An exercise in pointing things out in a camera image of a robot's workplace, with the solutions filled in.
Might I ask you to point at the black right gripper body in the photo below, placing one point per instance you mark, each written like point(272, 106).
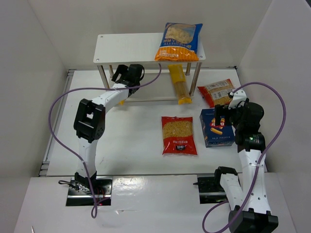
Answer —
point(222, 111)

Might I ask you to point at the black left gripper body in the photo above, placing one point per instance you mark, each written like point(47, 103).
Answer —
point(121, 73)

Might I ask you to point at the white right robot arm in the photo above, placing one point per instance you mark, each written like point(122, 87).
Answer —
point(250, 211)

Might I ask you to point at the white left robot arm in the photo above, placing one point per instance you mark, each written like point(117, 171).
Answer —
point(89, 122)

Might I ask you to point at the blue rigatoni pasta box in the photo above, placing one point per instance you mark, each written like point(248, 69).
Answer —
point(215, 135)

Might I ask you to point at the white two-tier shelf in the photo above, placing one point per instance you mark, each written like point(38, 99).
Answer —
point(112, 50)

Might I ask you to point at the yellow spaghetti bag on shelf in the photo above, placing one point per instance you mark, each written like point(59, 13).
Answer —
point(180, 85)

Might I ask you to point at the blue orange pasta bag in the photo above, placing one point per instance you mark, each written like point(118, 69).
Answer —
point(179, 43)

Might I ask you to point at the red fusilli bag right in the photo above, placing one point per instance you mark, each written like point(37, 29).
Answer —
point(217, 93)

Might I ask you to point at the red fusilli bag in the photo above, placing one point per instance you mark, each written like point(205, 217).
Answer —
point(177, 133)
point(217, 93)

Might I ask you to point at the red fusilli bag centre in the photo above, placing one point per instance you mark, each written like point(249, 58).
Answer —
point(177, 133)

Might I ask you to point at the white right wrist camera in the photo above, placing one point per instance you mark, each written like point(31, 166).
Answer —
point(237, 96)

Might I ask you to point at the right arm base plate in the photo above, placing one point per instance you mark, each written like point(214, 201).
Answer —
point(209, 191)

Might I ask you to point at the aluminium table edge rail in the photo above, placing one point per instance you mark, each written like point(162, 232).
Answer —
point(58, 110)

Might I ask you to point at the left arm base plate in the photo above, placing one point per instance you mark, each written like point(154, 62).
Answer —
point(81, 196)

